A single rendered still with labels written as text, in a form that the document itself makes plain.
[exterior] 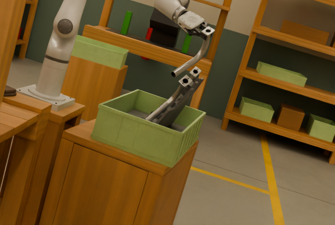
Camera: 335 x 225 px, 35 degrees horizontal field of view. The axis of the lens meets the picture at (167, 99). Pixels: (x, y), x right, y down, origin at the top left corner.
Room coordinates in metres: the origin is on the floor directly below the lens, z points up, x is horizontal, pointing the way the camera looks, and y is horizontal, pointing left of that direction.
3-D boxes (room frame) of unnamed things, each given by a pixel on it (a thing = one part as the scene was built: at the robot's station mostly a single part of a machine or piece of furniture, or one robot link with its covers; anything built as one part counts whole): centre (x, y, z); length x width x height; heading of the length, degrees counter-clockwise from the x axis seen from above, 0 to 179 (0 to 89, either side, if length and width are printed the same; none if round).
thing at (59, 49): (2.60, 0.58, 1.19); 0.19 x 0.12 x 0.24; 10
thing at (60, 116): (2.57, 0.58, 0.83); 0.32 x 0.32 x 0.04; 82
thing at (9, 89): (2.31, 0.72, 0.91); 0.10 x 0.08 x 0.03; 65
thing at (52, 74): (2.57, 0.58, 0.97); 0.19 x 0.19 x 0.18
